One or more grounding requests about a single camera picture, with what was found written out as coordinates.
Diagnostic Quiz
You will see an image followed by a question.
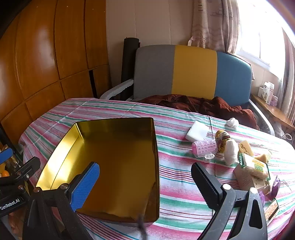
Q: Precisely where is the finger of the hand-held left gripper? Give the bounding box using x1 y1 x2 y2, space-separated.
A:
0 148 14 165
10 156 41 185

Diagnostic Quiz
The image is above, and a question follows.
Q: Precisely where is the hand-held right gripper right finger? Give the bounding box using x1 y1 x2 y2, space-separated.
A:
191 162 269 240

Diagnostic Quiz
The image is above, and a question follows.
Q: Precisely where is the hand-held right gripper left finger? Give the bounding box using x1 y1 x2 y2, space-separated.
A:
22 162 100 240

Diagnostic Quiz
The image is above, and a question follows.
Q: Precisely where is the plastic-wrapped white bundle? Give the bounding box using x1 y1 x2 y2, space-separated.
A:
224 138 240 165

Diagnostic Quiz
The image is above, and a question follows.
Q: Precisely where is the gold-lined tin box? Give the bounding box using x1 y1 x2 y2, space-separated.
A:
35 117 160 224

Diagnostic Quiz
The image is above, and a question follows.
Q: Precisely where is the yellow patterned plush toy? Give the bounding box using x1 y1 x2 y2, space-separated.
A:
215 130 232 154

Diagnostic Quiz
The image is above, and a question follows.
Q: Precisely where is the white foam block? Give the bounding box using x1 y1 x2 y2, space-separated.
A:
185 120 213 142

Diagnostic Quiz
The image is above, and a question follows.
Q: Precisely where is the light green leaf-print box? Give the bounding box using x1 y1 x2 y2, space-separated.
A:
238 153 270 181

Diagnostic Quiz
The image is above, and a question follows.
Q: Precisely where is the yellow sponge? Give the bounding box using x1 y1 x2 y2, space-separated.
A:
254 150 272 163
237 140 254 157

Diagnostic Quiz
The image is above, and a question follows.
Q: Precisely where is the striped tablecloth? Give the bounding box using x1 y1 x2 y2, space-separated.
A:
18 98 295 240

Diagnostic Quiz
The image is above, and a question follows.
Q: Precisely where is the pink hair roller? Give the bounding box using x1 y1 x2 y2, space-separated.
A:
192 139 218 158

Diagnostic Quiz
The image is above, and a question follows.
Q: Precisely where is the beige cardboard box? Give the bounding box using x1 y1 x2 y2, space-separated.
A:
234 164 265 191

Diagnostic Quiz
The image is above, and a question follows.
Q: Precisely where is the crumpled white tissue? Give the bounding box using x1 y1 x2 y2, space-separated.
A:
225 117 240 129

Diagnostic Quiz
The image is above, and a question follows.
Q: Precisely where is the purple plastic item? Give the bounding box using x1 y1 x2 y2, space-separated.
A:
258 175 281 201

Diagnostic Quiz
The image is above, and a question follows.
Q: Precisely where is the cork piece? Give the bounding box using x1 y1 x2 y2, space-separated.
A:
264 198 280 224

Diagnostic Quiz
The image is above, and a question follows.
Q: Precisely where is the dark red blanket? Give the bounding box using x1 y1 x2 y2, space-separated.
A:
138 93 261 131

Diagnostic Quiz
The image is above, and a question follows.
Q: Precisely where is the wooden side shelf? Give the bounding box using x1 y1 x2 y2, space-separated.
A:
251 93 295 132

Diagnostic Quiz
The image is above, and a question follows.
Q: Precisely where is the wooden wardrobe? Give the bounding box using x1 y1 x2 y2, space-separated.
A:
0 0 113 148

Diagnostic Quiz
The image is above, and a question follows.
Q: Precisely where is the tall white carton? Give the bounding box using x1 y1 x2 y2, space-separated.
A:
263 81 275 104

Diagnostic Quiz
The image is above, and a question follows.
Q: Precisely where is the grey yellow blue chair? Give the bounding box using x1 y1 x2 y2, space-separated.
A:
100 44 276 136

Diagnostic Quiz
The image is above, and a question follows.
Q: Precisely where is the black rolled mat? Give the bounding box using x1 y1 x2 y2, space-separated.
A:
121 37 140 101

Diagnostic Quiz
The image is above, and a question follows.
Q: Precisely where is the patterned beige curtain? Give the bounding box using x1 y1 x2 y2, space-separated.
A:
188 0 241 54
277 30 295 118

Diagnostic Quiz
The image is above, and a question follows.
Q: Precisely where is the window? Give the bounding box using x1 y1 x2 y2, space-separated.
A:
235 0 295 79

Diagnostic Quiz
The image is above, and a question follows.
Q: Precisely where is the dark blurred cord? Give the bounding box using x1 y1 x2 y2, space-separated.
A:
137 213 148 240

